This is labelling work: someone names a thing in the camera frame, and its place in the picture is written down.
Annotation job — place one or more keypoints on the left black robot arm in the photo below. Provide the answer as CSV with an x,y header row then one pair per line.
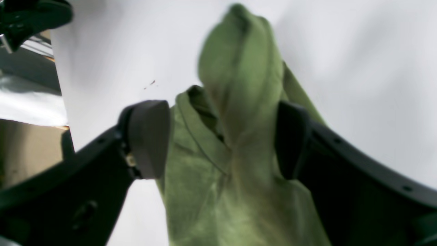
x,y
22,19

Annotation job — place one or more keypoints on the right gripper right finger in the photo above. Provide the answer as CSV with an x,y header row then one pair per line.
x,y
360,202

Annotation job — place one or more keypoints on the olive green t-shirt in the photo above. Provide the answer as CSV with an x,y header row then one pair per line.
x,y
222,185

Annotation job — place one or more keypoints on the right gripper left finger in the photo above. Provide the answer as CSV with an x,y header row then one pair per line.
x,y
78,201

